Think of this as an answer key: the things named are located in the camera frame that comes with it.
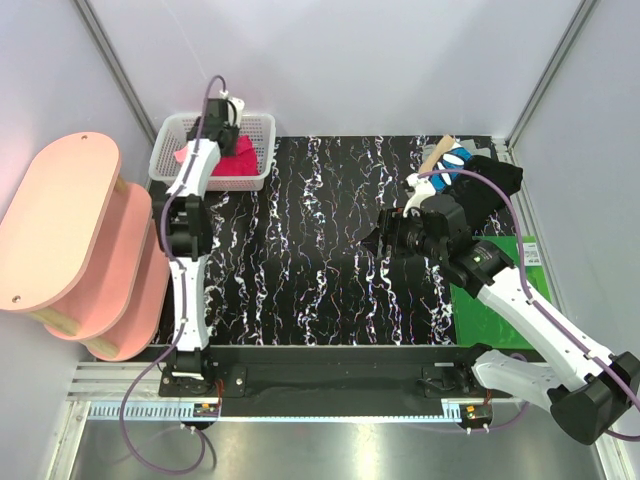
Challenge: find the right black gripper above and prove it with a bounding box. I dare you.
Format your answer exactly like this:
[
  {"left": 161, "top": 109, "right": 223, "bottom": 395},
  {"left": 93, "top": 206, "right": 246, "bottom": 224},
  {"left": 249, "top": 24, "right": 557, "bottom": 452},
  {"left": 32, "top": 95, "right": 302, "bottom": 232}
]
[{"left": 359, "top": 206, "right": 447, "bottom": 263}]

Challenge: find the crimson red t-shirt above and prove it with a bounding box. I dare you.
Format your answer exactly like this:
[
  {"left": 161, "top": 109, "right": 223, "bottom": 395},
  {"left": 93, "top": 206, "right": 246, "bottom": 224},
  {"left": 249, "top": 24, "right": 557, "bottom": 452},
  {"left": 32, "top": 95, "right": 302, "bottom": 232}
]
[{"left": 211, "top": 135, "right": 259, "bottom": 177}]

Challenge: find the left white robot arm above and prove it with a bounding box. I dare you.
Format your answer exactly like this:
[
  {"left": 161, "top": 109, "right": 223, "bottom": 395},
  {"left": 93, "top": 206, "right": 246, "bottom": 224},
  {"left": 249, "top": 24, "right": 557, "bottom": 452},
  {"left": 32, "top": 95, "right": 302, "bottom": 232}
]
[{"left": 158, "top": 98, "right": 239, "bottom": 396}]

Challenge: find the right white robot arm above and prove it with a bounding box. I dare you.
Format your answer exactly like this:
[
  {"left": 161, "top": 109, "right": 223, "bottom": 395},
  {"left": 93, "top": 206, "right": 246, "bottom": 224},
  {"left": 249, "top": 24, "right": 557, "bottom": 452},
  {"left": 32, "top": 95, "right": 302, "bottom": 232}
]
[{"left": 361, "top": 194, "right": 639, "bottom": 445}]

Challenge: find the light pink folded t-shirt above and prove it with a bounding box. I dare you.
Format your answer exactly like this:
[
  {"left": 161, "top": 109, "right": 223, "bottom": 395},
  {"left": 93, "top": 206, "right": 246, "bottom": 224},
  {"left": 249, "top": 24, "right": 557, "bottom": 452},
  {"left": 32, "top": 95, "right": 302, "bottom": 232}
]
[{"left": 174, "top": 147, "right": 188, "bottom": 164}]

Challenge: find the white plastic mesh basket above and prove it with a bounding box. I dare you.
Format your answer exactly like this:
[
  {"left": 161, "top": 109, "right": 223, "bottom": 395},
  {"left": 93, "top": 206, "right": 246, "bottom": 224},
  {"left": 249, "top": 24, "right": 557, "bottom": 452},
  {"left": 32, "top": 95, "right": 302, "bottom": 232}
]
[{"left": 148, "top": 112, "right": 275, "bottom": 191}]

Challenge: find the grey folded t-shirt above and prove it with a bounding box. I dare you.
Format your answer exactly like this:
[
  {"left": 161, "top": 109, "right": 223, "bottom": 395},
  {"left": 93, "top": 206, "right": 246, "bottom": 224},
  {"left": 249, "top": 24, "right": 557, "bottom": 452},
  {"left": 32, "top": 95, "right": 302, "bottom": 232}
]
[{"left": 422, "top": 139, "right": 494, "bottom": 161}]

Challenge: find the blue white graphic t-shirt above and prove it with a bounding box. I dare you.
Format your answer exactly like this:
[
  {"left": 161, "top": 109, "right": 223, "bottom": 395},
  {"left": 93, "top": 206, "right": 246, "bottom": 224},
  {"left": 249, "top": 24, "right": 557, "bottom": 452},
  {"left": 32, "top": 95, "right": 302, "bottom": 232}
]
[{"left": 428, "top": 148, "right": 474, "bottom": 192}]

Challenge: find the black folded t-shirt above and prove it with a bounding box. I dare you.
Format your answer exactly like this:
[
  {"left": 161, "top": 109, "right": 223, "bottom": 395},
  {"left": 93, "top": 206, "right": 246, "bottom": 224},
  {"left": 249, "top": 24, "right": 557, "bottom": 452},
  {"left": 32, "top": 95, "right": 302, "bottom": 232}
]
[{"left": 444, "top": 155, "right": 524, "bottom": 231}]

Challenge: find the tan folded t-shirt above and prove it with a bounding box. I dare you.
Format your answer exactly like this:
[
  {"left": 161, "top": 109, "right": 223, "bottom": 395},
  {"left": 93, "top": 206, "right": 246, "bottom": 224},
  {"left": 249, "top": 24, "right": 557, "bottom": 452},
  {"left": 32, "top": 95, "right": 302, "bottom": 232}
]
[{"left": 418, "top": 135, "right": 456, "bottom": 174}]

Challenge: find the green cutting mat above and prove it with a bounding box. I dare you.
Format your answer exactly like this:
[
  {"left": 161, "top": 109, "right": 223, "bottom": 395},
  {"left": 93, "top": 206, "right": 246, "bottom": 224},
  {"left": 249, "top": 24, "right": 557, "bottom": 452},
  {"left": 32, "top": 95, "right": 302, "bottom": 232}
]
[{"left": 448, "top": 235, "right": 564, "bottom": 351}]

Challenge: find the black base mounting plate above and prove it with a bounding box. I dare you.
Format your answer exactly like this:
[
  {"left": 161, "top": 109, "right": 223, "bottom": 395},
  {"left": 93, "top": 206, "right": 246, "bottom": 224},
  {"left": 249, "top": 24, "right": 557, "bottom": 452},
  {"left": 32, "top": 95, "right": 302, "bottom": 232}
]
[{"left": 159, "top": 346, "right": 484, "bottom": 421}]

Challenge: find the pink three-tier wooden shelf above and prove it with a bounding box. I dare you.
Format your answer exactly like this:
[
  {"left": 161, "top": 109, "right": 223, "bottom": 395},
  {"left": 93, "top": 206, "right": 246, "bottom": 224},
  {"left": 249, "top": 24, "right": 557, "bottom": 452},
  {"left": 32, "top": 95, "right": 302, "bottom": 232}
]
[{"left": 1, "top": 132, "right": 169, "bottom": 362}]

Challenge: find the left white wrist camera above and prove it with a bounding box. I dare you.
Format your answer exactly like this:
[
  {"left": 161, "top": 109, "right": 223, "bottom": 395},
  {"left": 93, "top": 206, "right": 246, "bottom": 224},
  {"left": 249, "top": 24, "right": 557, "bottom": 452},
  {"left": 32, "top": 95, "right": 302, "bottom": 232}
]
[{"left": 219, "top": 90, "right": 245, "bottom": 127}]

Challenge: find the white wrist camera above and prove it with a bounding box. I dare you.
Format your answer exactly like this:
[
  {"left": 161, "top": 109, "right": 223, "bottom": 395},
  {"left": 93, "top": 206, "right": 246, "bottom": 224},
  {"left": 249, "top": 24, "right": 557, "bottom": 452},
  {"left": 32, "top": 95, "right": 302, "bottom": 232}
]
[
  {"left": 219, "top": 90, "right": 245, "bottom": 127},
  {"left": 402, "top": 173, "right": 446, "bottom": 218}
]

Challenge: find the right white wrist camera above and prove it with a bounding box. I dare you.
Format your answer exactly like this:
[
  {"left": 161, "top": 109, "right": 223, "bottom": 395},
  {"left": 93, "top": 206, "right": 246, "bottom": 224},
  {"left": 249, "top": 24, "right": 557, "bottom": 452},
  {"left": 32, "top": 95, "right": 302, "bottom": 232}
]
[{"left": 402, "top": 173, "right": 446, "bottom": 218}]

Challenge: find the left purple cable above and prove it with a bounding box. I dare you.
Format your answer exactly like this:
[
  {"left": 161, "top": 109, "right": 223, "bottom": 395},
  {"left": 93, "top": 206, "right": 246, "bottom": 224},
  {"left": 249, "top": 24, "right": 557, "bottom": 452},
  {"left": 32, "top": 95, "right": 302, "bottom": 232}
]
[{"left": 117, "top": 74, "right": 231, "bottom": 475}]

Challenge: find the purple cable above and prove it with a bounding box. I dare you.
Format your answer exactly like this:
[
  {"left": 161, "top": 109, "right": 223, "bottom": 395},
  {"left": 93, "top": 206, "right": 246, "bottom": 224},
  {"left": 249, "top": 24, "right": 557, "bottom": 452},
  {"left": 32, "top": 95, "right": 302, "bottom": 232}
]
[
  {"left": 413, "top": 168, "right": 640, "bottom": 442},
  {"left": 117, "top": 74, "right": 231, "bottom": 475}
]

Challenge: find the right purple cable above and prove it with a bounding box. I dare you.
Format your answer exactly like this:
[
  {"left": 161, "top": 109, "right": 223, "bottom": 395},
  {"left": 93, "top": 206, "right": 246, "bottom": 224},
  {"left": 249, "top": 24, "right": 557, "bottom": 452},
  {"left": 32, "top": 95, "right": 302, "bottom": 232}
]
[{"left": 413, "top": 168, "right": 640, "bottom": 442}]

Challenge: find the aluminium rail frame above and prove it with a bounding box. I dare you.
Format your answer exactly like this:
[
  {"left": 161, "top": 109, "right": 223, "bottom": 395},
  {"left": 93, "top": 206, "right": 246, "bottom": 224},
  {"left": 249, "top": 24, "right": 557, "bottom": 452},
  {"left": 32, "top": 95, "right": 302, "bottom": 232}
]
[{"left": 47, "top": 365, "right": 639, "bottom": 479}]

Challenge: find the white slotted cable duct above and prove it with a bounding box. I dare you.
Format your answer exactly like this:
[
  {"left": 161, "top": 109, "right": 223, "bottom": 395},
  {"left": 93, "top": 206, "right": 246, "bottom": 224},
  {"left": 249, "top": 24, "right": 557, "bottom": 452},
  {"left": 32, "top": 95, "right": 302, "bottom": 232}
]
[{"left": 88, "top": 401, "right": 221, "bottom": 421}]

